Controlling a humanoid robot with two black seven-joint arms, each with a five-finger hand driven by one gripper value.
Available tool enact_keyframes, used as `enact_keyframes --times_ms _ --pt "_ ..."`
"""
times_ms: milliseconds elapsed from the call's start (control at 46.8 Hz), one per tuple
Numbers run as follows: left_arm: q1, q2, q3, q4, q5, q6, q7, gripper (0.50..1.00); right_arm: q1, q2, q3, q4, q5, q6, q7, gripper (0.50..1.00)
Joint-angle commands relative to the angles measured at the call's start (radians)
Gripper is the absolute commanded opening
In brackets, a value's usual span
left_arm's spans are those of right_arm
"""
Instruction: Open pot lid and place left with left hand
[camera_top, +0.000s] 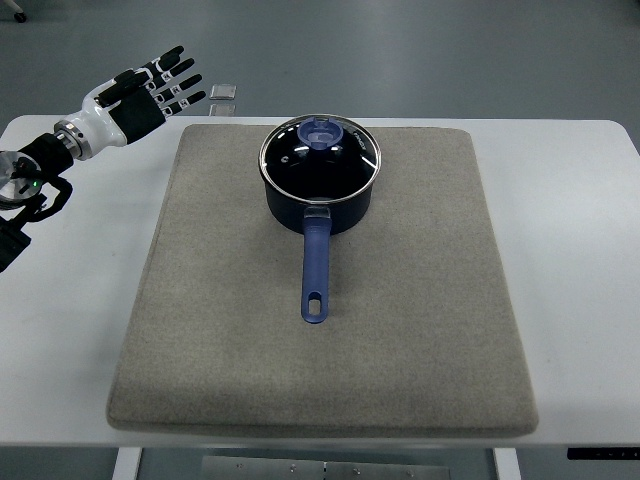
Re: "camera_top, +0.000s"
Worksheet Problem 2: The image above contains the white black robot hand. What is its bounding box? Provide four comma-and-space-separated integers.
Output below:
54, 46, 206, 160

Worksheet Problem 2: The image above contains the glass lid blue knob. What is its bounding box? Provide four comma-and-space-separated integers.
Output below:
258, 114, 382, 203

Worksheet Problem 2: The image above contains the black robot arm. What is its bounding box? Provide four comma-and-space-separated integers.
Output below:
1, 122, 92, 270

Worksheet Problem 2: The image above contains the lower floor socket plate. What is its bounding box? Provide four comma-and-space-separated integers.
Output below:
208, 103, 236, 117

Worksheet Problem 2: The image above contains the floor socket plate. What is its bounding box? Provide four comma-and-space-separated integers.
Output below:
209, 84, 237, 100
208, 103, 236, 117

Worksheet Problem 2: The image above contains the upper floor socket plate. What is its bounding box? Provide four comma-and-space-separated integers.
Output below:
209, 84, 237, 100

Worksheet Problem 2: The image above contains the dark blue saucepan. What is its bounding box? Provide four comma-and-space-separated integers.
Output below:
259, 149, 382, 326

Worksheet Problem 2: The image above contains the beige fabric mat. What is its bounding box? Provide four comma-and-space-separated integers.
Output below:
106, 125, 538, 438

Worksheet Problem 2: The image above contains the black table control panel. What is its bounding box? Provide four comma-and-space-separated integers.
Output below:
567, 447, 640, 461

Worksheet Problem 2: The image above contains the metal table base plate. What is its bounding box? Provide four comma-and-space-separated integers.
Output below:
200, 456, 451, 480

